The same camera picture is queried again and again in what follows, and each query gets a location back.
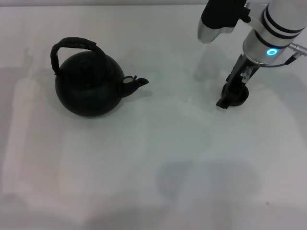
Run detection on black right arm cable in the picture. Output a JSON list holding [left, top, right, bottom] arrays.
[[260, 42, 306, 69]]

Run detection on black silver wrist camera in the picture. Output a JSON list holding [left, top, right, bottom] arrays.
[[196, 0, 251, 45]]

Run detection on black round teapot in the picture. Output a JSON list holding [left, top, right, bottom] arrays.
[[50, 36, 150, 118]]

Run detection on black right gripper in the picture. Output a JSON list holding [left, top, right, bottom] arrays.
[[215, 54, 261, 111]]

